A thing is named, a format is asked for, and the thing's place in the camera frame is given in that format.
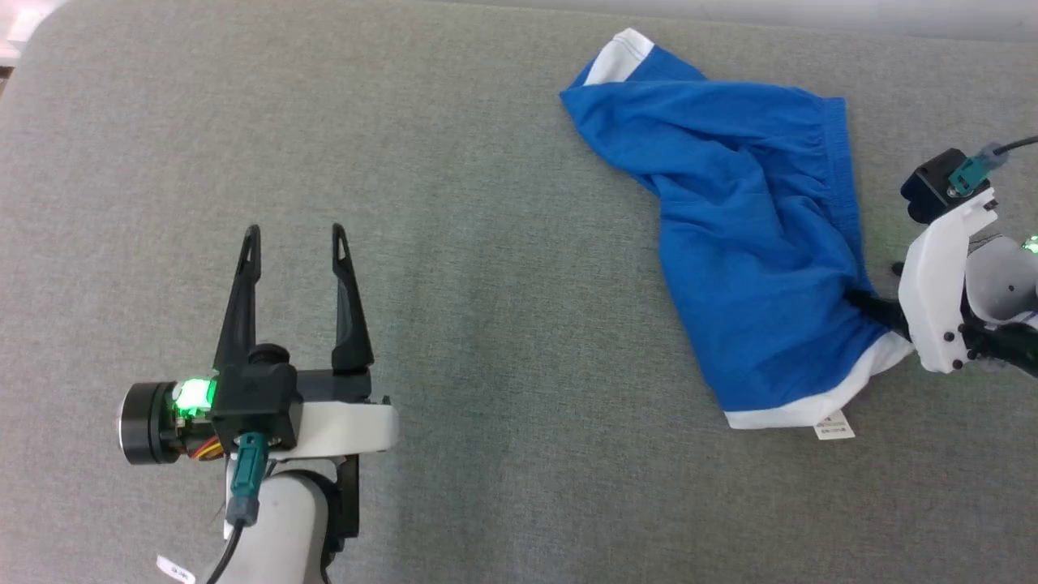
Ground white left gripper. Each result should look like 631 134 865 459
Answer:
119 223 400 467

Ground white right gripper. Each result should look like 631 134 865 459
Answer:
843 188 998 376

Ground blue shorts with white trim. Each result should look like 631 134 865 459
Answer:
560 28 917 440

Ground left black cable teal plug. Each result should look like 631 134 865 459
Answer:
207 432 268 584

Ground black cable teal plug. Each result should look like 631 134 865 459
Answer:
949 136 1038 197
207 432 268 584

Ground right black cable teal plug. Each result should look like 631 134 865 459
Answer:
949 136 1038 197

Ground white cable label tag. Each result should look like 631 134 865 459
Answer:
156 554 197 584

